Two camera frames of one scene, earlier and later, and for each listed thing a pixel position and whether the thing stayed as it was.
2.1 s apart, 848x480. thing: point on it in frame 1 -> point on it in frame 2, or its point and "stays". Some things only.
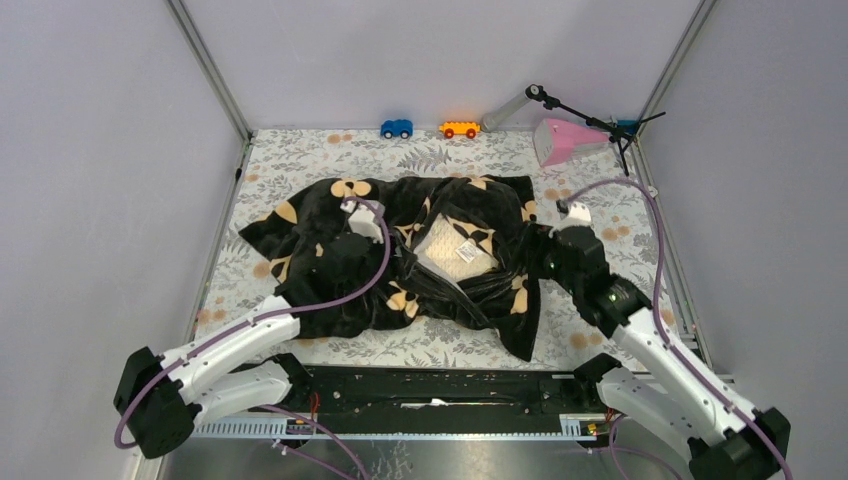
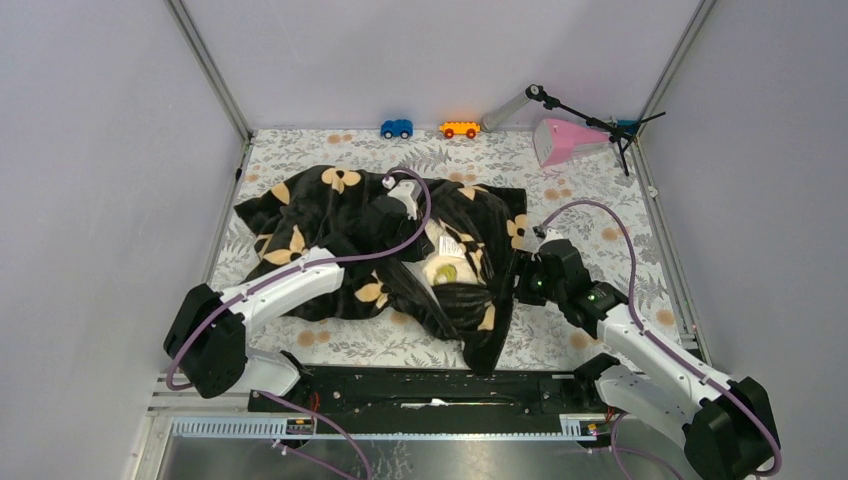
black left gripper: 378,248 -> 414,226
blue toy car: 394,128 stays
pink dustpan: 555,139 stays
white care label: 468,251 -> 450,247
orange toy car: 468,128 stays
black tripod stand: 623,134 stays
